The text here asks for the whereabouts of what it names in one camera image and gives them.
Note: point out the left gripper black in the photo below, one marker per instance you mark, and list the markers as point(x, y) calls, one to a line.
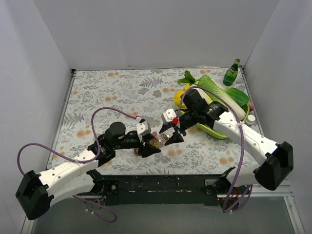
point(142, 146)

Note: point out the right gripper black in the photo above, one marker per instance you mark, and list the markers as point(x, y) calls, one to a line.
point(180, 126)

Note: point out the red weekly pill organizer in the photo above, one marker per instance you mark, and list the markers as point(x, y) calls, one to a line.
point(136, 149)

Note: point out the clear pill bottle yellow pills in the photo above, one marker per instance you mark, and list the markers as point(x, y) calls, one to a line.
point(160, 140)

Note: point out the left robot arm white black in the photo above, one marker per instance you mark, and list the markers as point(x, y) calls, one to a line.
point(37, 192)

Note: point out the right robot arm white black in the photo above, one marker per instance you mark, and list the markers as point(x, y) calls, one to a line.
point(274, 161)

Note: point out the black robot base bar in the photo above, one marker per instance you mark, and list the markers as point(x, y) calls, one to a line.
point(159, 189)

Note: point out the yellow napa cabbage toy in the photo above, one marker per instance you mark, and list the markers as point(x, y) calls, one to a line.
point(178, 95)

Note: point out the green plastic basket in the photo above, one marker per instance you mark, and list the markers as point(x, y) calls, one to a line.
point(218, 134)

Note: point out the white daikon radish toy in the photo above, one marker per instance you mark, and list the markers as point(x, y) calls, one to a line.
point(189, 80)

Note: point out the floral tablecloth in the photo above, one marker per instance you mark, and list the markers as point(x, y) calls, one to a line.
point(99, 98)

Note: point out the green napa cabbage toy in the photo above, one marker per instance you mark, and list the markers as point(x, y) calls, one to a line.
point(234, 97)

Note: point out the green glass bottle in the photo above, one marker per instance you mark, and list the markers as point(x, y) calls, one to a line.
point(231, 74)

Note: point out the pink radish toy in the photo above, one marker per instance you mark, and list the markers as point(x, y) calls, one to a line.
point(251, 106)

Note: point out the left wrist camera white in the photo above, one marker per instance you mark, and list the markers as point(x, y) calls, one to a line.
point(143, 128)

